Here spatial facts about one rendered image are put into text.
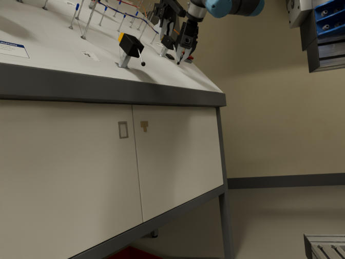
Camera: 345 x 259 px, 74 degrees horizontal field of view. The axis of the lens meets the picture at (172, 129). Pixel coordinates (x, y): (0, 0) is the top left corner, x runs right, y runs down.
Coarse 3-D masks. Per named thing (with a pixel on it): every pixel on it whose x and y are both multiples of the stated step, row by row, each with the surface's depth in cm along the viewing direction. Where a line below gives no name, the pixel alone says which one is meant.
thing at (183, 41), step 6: (186, 24) 90; (192, 24) 91; (186, 30) 90; (192, 30) 90; (186, 36) 89; (192, 36) 90; (180, 42) 91; (186, 42) 89; (192, 42) 89; (186, 48) 91
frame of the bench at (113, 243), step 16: (224, 160) 120; (224, 176) 119; (208, 192) 107; (224, 192) 118; (176, 208) 89; (192, 208) 97; (224, 208) 118; (144, 224) 77; (160, 224) 82; (224, 224) 119; (112, 240) 67; (128, 240) 71; (224, 240) 119; (80, 256) 60; (96, 256) 63; (224, 256) 120
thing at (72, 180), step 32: (0, 128) 49; (32, 128) 54; (64, 128) 59; (96, 128) 66; (128, 128) 75; (0, 160) 49; (32, 160) 53; (64, 160) 59; (96, 160) 65; (128, 160) 74; (0, 192) 48; (32, 192) 53; (64, 192) 58; (96, 192) 65; (128, 192) 73; (0, 224) 48; (32, 224) 52; (64, 224) 58; (96, 224) 64; (128, 224) 72; (0, 256) 47; (32, 256) 52; (64, 256) 57
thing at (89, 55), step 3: (81, 51) 70; (84, 51) 71; (87, 51) 72; (84, 54) 69; (87, 54) 70; (90, 54) 72; (93, 54) 73; (87, 57) 69; (90, 57) 70; (93, 57) 71; (96, 57) 72; (93, 60) 70; (96, 60) 71; (99, 60) 72
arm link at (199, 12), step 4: (188, 4) 88; (192, 4) 85; (188, 8) 88; (192, 8) 86; (196, 8) 85; (200, 8) 85; (204, 8) 86; (188, 12) 88; (192, 12) 87; (196, 12) 86; (200, 12) 86; (204, 12) 87; (196, 16) 87; (200, 16) 88; (204, 16) 89
